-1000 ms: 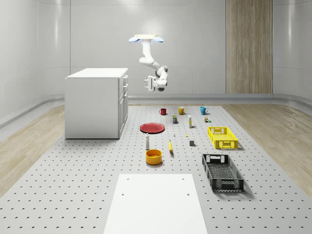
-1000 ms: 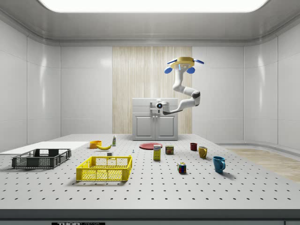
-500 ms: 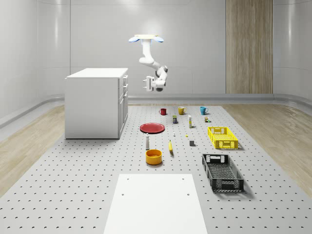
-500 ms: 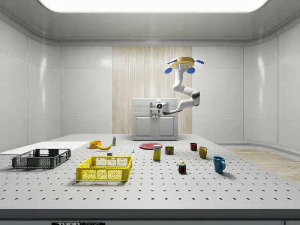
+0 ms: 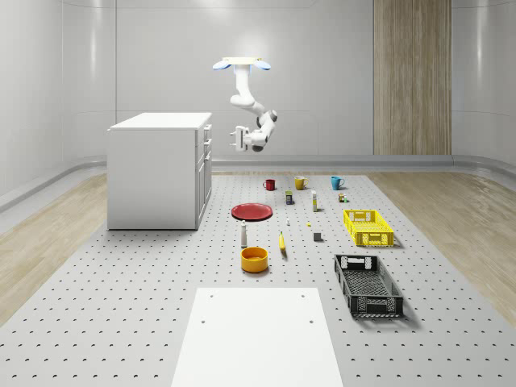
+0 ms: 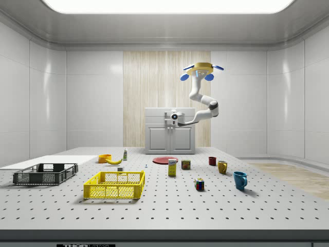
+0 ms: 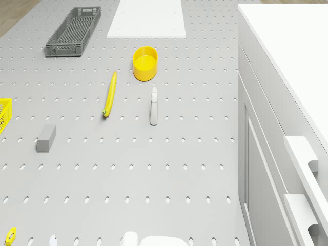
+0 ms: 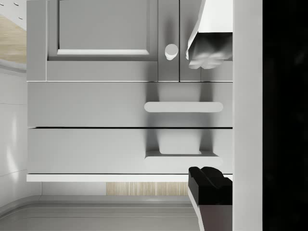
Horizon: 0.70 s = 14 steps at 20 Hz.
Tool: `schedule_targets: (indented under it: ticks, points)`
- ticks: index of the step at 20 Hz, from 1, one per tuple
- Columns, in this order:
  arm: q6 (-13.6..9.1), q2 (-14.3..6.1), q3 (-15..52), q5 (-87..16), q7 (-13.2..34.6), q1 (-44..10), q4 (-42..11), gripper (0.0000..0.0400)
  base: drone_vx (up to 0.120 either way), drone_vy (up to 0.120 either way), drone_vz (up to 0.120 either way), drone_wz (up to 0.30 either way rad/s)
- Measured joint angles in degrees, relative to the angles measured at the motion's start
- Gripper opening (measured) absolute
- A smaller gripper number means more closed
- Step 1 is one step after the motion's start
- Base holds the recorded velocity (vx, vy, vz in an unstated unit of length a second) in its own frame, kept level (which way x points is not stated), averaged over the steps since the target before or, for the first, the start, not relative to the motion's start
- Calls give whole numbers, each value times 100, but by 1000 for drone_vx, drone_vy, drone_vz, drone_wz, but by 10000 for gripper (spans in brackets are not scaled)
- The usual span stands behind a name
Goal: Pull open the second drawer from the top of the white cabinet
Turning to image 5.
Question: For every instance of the puzzle cube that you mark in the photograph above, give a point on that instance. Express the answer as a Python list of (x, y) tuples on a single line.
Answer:
[(342, 198)]

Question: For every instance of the yellow basket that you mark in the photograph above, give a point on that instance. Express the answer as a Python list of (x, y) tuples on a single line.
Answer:
[(375, 238)]

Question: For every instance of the white board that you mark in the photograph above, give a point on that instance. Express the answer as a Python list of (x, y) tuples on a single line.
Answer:
[(258, 338)]

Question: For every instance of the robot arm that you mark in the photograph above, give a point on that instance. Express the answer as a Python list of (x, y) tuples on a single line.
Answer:
[(242, 86)]

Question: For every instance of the blue mug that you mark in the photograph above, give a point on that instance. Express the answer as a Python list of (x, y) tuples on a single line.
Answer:
[(336, 183)]

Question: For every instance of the yellow bowl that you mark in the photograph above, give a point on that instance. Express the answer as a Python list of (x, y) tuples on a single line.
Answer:
[(254, 264)]

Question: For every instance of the red plate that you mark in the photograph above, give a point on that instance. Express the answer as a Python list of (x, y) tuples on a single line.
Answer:
[(252, 212)]

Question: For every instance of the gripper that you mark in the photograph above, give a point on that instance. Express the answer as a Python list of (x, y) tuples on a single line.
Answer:
[(240, 139)]

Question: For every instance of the dark grey basket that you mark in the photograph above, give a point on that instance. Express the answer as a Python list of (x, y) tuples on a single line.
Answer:
[(375, 304)]

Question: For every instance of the flat-sided can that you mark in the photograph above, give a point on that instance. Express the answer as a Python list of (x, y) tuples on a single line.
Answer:
[(289, 198)]

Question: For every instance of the white cabinet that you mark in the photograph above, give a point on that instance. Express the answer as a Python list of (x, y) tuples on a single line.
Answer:
[(153, 177)]

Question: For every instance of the grey cube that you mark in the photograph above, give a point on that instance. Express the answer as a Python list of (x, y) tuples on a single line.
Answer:
[(317, 237)]

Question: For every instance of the small white bottle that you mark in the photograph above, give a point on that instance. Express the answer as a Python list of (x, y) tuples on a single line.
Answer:
[(244, 235)]

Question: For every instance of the banana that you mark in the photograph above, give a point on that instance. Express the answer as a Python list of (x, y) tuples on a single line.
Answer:
[(282, 243)]

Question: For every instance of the drone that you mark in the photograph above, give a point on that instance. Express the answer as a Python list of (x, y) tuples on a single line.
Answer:
[(242, 60)]

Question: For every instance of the yellow mug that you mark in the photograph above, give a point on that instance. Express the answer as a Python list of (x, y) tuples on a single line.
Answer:
[(299, 184)]

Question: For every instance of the red mug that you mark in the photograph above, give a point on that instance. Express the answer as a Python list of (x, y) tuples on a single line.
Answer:
[(270, 186)]

